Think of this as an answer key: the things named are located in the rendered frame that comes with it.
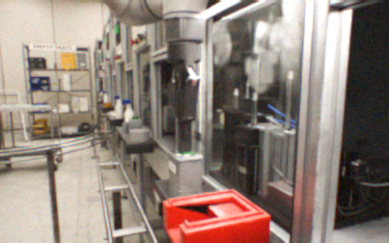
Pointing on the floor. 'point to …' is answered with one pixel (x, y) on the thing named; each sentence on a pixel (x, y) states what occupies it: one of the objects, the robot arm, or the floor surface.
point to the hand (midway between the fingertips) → (184, 136)
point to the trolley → (22, 147)
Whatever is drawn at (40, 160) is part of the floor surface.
